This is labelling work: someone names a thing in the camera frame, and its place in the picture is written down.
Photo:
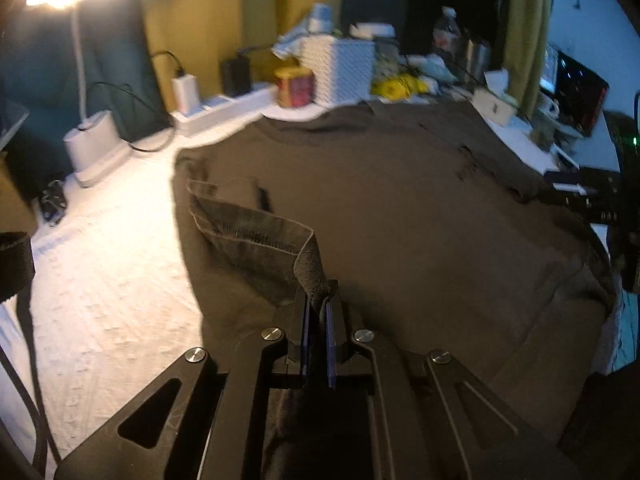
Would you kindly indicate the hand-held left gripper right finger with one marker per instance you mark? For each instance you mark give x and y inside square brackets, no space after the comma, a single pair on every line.
[330,350]

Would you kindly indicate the yellow duck print packet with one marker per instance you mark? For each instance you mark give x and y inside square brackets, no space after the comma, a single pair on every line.
[400,86]

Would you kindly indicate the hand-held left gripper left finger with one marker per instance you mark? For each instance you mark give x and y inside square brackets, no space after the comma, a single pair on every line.
[306,345]

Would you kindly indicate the pale wet wipes pack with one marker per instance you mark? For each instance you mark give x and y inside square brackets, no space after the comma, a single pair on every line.
[432,67]

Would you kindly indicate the white perforated basket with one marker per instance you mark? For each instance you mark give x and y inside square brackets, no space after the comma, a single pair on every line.
[340,72]

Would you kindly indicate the brown printed t-shirt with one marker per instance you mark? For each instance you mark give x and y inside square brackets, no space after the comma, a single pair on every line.
[400,200]

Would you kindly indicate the white power strip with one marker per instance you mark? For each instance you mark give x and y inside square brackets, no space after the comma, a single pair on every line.
[220,107]

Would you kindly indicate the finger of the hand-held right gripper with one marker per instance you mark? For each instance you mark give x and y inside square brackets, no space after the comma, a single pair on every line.
[595,205]

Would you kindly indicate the stainless steel pot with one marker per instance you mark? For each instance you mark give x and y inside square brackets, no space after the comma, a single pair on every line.
[477,57]

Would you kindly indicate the crumpled white tissue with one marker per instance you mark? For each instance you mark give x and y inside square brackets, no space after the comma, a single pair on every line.
[289,44]

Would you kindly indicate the red tin can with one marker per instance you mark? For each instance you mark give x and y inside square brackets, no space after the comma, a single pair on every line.
[294,87]

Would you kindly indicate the beige tissue box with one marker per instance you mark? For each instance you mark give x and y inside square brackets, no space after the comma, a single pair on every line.
[495,107]

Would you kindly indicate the yellow curtain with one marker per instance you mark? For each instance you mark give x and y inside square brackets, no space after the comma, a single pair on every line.
[527,25]

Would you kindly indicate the white blue bottle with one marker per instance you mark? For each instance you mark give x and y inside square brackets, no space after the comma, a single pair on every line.
[321,17]

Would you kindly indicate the clear plastic bottle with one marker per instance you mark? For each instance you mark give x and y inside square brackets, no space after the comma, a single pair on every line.
[446,32]

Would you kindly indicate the white charger block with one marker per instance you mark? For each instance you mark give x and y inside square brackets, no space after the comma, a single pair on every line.
[185,95]

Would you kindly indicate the small black clip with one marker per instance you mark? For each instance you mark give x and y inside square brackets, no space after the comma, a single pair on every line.
[52,202]

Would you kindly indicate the white desk lamp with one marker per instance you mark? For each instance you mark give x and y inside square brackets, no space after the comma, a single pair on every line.
[95,145]

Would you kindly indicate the laptop with lit screen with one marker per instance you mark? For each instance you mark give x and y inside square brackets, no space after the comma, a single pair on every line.
[577,95]

